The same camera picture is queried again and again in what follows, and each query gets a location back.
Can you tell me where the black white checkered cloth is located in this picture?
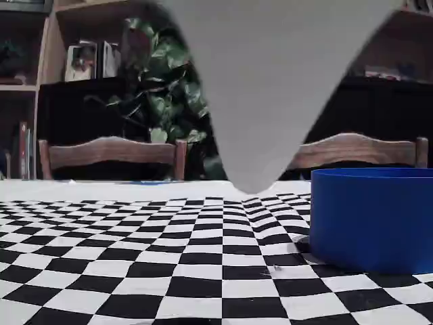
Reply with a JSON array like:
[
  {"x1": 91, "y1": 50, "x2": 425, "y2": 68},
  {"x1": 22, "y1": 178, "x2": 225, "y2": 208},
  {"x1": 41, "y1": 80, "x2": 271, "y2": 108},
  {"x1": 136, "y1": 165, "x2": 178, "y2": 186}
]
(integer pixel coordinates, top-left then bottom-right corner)
[{"x1": 0, "y1": 179, "x2": 433, "y2": 325}]

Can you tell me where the red spine book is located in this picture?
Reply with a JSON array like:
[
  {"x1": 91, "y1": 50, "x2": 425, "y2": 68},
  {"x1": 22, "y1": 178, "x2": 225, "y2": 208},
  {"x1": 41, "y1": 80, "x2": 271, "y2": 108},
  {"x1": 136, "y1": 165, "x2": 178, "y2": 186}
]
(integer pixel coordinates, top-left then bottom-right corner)
[{"x1": 18, "y1": 121, "x2": 28, "y2": 179}]

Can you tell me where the blue round box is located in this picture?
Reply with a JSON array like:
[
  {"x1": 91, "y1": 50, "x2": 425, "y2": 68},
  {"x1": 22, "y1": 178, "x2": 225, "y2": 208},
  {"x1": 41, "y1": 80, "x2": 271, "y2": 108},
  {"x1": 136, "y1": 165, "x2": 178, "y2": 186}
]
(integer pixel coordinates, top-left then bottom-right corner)
[{"x1": 309, "y1": 167, "x2": 433, "y2": 274}]

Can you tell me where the green leafy pothos plant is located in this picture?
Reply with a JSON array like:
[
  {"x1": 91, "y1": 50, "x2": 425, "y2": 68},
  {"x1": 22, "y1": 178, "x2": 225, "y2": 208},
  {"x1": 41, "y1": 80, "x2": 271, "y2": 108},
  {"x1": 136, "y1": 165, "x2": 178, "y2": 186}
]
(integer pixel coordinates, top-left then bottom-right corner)
[{"x1": 84, "y1": 16, "x2": 231, "y2": 180}]

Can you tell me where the small dark bonsai plant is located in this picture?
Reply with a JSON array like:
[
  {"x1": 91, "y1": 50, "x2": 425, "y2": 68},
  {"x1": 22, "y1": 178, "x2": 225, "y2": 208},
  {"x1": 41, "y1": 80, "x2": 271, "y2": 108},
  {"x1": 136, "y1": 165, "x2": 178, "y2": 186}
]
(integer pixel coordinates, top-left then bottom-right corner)
[{"x1": 0, "y1": 39, "x2": 28, "y2": 77}]

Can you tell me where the windowed figure box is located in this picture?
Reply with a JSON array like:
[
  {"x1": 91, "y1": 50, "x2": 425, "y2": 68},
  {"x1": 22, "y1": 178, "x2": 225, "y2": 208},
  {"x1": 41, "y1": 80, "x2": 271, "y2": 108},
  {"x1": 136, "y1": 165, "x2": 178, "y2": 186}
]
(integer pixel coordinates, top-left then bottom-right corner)
[{"x1": 64, "y1": 42, "x2": 97, "y2": 82}]

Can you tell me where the black white figure box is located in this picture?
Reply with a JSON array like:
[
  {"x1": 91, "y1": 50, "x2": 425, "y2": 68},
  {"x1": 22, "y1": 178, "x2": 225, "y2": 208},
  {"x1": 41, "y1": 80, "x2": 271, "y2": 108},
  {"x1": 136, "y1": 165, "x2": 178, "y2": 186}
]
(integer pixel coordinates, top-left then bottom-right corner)
[{"x1": 101, "y1": 40, "x2": 122, "y2": 79}]

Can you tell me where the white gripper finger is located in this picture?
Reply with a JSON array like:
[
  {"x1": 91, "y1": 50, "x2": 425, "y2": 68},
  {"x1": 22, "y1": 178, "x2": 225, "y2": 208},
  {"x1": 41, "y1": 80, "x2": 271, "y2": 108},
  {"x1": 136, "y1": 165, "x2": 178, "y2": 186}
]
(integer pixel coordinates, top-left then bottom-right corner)
[{"x1": 162, "y1": 0, "x2": 403, "y2": 196}]

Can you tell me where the black cabinet insert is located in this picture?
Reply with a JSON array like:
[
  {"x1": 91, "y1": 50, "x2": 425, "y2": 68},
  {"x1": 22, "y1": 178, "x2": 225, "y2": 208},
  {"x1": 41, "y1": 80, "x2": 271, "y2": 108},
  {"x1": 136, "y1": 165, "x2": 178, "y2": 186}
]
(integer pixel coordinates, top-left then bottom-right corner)
[
  {"x1": 304, "y1": 76, "x2": 433, "y2": 170},
  {"x1": 37, "y1": 77, "x2": 210, "y2": 180}
]

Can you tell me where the brown wooden chair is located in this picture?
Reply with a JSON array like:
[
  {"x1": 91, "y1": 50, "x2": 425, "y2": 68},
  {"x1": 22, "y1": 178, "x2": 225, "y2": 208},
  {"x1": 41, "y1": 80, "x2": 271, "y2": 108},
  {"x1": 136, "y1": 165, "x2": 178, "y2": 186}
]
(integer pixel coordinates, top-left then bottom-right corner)
[
  {"x1": 283, "y1": 132, "x2": 429, "y2": 180},
  {"x1": 38, "y1": 136, "x2": 187, "y2": 181}
]

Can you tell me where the flat colourful box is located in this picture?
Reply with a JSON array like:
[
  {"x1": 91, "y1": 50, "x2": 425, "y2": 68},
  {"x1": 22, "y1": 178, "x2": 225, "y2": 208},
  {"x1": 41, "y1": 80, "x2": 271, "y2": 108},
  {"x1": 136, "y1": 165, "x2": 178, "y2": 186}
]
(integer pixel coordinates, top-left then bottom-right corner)
[{"x1": 365, "y1": 64, "x2": 433, "y2": 82}]

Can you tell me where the thin blue book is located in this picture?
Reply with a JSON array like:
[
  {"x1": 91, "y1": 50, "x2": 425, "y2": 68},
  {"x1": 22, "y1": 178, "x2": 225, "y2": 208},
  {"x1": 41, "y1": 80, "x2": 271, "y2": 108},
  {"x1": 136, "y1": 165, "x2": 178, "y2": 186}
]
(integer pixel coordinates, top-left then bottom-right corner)
[{"x1": 27, "y1": 127, "x2": 37, "y2": 179}]

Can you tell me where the light wooden bookshelf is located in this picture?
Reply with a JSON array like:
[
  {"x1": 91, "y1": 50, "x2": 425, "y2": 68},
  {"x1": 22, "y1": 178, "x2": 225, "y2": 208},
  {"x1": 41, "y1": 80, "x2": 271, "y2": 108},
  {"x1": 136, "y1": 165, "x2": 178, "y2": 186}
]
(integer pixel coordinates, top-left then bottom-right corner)
[{"x1": 0, "y1": 0, "x2": 433, "y2": 180}]

